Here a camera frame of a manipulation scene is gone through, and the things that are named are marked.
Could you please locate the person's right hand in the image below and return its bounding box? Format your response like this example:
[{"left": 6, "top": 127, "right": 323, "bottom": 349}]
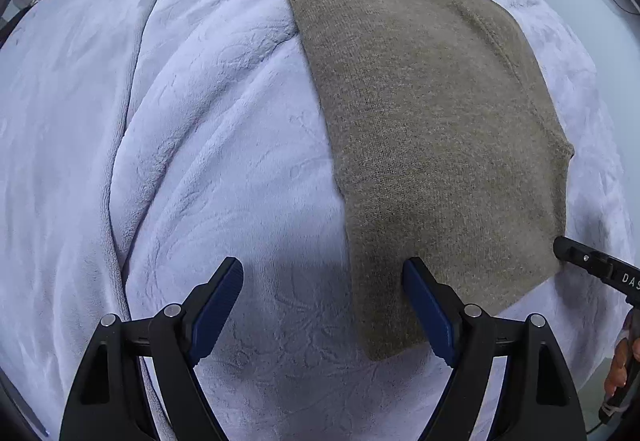
[{"left": 604, "top": 338, "right": 640, "bottom": 398}]

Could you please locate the olive knit sweater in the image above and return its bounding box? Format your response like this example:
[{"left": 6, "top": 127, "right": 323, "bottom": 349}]
[{"left": 288, "top": 0, "right": 573, "bottom": 360}]

